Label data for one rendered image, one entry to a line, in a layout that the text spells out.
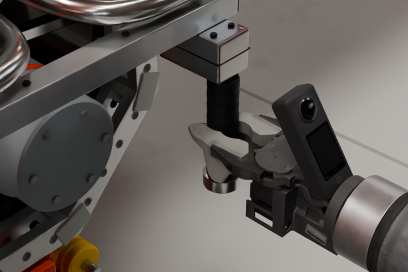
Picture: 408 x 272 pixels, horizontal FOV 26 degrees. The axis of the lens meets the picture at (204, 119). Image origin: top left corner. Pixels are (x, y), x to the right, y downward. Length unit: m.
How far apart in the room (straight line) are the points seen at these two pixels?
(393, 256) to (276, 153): 0.17
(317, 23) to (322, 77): 0.33
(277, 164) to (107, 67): 0.21
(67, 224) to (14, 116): 0.44
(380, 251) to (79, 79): 0.32
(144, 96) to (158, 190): 1.03
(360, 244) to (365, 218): 0.03
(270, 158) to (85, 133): 0.19
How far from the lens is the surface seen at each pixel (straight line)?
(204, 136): 0.97
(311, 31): 2.89
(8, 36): 0.81
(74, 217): 1.20
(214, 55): 0.91
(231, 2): 0.94
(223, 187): 1.02
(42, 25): 1.18
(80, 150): 0.93
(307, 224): 0.95
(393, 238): 0.85
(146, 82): 1.19
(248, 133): 0.99
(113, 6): 0.85
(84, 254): 1.27
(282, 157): 0.93
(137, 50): 0.86
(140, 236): 2.08
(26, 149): 0.88
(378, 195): 0.87
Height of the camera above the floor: 1.40
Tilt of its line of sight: 35 degrees down
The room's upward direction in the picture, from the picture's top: straight up
